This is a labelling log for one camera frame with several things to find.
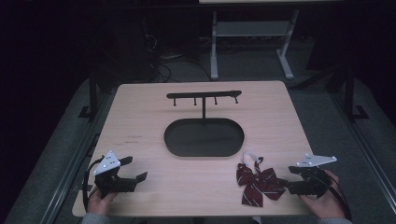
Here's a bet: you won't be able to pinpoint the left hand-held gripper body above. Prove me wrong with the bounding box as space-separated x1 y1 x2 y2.
92 150 138 199

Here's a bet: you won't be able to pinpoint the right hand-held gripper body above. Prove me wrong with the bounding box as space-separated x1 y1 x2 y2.
288 152 338 200

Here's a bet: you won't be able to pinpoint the maroon striped bow tie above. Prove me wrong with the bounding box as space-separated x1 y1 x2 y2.
235 151 287 208

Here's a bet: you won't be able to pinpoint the person's left hand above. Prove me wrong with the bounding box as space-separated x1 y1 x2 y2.
87 189 119 216

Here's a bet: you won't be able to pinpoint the person's right hand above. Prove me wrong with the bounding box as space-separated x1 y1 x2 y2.
298 169 347 219

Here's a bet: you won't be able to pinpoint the black hanger stand with tray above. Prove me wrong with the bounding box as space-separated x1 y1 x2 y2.
163 90 246 159

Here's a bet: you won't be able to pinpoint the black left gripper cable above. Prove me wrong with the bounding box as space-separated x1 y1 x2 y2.
81 156 106 213

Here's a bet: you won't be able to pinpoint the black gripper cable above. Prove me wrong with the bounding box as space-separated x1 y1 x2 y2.
311 172 353 222
81 156 106 213

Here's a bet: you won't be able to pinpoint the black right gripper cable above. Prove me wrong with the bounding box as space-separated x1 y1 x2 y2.
311 172 353 222

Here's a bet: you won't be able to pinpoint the grey metal floor rail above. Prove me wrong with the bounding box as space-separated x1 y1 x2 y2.
330 91 396 208
38 90 118 224

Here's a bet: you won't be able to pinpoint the black metal stand post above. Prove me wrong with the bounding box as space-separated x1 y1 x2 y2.
343 61 371 121
78 70 100 119

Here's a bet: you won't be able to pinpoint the black floor cables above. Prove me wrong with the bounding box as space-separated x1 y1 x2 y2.
143 31 213 84

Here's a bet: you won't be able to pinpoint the white metal table frame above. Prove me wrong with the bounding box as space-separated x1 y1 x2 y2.
209 8 301 81

